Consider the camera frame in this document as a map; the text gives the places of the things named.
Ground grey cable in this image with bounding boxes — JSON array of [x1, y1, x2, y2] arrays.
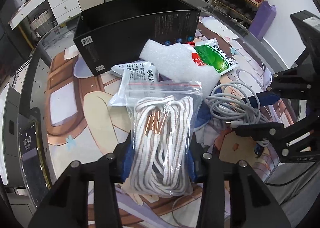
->
[[204, 81, 276, 131]]

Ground green medicine packet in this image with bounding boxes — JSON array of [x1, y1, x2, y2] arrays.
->
[[194, 38, 238, 75]]

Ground red and white packet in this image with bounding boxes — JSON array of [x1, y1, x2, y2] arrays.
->
[[184, 42, 205, 66]]

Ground white foam sheet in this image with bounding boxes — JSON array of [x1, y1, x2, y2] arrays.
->
[[139, 39, 220, 96]]

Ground bag of white laces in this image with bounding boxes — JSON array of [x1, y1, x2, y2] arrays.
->
[[125, 80, 203, 198]]

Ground white printed packet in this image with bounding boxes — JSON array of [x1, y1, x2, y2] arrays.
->
[[109, 61, 159, 107]]

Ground black smartphone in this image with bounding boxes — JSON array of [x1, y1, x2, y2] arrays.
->
[[18, 120, 52, 197]]

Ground white side cabinet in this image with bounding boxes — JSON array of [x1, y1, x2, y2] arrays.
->
[[0, 84, 24, 188]]

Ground purple bag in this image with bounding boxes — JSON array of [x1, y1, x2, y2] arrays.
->
[[248, 0, 277, 41]]

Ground glass coffee table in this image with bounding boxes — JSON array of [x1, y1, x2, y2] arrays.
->
[[20, 0, 290, 227]]

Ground black cardboard box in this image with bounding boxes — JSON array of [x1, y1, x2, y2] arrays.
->
[[73, 0, 200, 76]]

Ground woven laundry basket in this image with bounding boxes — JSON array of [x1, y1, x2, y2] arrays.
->
[[30, 10, 54, 38]]

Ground white drawer desk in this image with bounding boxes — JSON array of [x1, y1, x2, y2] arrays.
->
[[8, 0, 82, 30]]

